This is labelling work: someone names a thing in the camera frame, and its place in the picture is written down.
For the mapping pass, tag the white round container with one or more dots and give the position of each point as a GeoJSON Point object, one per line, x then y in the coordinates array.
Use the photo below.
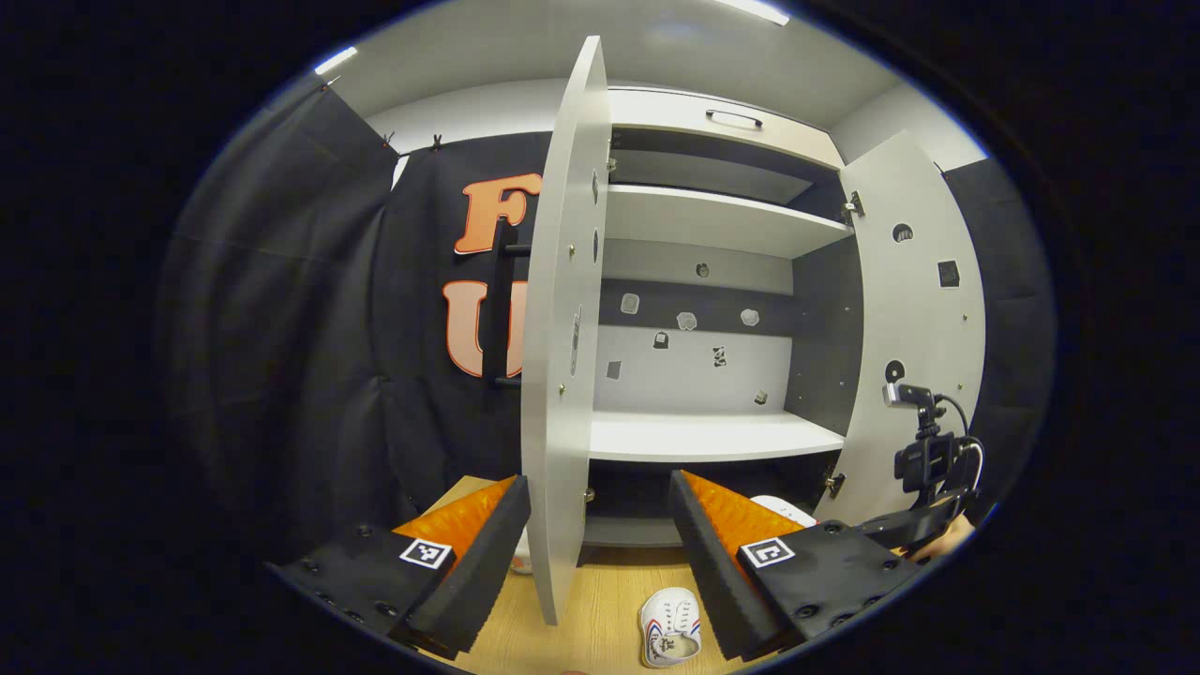
{"type": "Point", "coordinates": [521, 561]}

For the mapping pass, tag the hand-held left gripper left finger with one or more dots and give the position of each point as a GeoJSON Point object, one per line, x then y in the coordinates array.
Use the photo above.
{"type": "Point", "coordinates": [478, 572]}

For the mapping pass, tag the grey shoe cabinet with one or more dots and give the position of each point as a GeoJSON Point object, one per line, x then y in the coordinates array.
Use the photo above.
{"type": "Point", "coordinates": [712, 436]}

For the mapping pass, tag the ceiling light panel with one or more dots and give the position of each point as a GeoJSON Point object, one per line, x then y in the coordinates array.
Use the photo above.
{"type": "Point", "coordinates": [335, 59]}
{"type": "Point", "coordinates": [755, 9]}

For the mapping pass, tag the grey cabinet door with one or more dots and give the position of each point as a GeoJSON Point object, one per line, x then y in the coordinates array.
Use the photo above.
{"type": "Point", "coordinates": [914, 309]}
{"type": "Point", "coordinates": [553, 375]}

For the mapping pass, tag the black backdrop cloth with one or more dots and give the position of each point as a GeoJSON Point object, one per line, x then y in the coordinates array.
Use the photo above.
{"type": "Point", "coordinates": [281, 328]}

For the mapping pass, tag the white shoe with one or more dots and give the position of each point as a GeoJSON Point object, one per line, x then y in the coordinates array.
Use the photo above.
{"type": "Point", "coordinates": [666, 619]}
{"type": "Point", "coordinates": [787, 511]}

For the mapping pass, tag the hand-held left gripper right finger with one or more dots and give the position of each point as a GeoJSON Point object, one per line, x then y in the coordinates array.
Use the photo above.
{"type": "Point", "coordinates": [712, 572]}

